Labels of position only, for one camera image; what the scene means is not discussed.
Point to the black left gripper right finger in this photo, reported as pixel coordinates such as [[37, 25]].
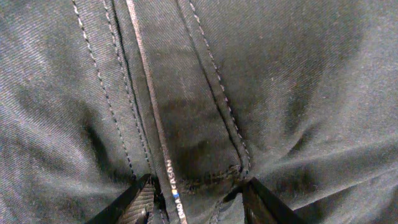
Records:
[[261, 206]]

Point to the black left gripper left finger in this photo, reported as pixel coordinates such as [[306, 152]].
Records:
[[133, 206]]

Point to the black shorts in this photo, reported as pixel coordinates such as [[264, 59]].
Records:
[[201, 96]]

